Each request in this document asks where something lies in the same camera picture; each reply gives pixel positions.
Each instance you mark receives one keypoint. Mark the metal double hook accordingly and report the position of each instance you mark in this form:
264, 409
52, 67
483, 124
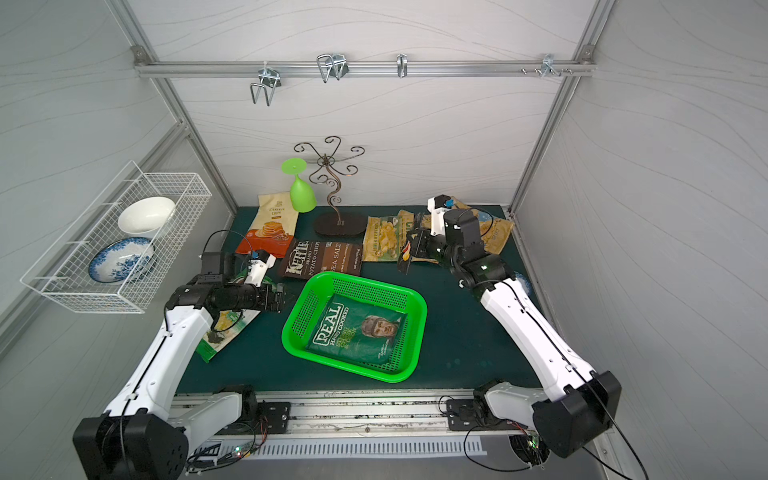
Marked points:
268, 81

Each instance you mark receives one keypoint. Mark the white ceramic bowl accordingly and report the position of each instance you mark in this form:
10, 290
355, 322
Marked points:
147, 216

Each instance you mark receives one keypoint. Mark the blue patterned ceramic bowl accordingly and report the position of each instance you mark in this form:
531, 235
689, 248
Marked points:
127, 259

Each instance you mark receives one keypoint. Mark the orange cheddar chips bag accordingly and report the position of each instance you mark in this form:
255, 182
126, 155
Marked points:
273, 227

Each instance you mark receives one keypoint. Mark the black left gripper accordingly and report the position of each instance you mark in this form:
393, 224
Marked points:
273, 299

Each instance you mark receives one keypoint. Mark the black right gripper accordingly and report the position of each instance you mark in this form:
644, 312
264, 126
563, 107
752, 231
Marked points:
421, 245

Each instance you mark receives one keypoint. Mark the green seaweed snack bag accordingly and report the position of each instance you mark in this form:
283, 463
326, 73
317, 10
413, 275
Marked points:
230, 324

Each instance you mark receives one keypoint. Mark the green plastic wine glass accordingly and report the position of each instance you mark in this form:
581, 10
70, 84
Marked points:
301, 194

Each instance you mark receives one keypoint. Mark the green-label kettle chips bag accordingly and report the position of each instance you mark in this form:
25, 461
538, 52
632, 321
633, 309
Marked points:
385, 237

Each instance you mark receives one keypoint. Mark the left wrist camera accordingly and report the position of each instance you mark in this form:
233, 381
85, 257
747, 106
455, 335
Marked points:
260, 262

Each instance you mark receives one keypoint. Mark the brown Kettle chips bag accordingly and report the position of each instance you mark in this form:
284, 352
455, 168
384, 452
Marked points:
305, 259

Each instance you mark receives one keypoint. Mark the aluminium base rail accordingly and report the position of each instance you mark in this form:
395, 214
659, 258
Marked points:
361, 424

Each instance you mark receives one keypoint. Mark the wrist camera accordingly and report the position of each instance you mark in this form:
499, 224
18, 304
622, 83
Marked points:
260, 262
438, 206

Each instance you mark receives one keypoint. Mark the aluminium top rail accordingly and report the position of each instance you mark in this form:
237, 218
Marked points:
417, 68

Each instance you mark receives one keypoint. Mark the dark metal ornament stand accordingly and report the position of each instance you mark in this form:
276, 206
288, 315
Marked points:
330, 171

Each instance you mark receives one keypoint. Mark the green plastic basket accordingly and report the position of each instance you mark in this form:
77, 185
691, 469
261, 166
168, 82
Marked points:
315, 296

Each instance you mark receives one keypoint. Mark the metal corner hook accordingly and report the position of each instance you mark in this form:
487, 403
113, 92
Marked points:
547, 68

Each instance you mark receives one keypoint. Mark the blue Sea Salt chips bag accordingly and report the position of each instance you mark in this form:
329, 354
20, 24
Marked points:
494, 229

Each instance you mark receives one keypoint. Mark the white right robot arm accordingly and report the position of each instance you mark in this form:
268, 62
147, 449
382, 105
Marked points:
574, 403

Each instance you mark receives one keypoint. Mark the metal clip hook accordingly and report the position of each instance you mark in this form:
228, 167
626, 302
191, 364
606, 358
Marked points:
332, 65

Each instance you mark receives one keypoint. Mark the small metal hook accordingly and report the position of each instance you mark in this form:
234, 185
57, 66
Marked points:
402, 65

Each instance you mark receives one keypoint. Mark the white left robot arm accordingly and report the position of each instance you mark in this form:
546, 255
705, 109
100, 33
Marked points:
137, 436

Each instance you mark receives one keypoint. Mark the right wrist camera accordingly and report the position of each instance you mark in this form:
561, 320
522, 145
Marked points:
438, 206

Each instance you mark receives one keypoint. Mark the small blue patterned bowl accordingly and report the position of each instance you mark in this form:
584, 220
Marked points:
525, 284

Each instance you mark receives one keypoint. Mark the green Real chips bag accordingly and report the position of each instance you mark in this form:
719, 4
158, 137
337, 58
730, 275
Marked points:
356, 332

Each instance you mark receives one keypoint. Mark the white wire wall basket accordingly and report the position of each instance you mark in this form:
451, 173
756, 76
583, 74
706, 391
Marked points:
61, 273

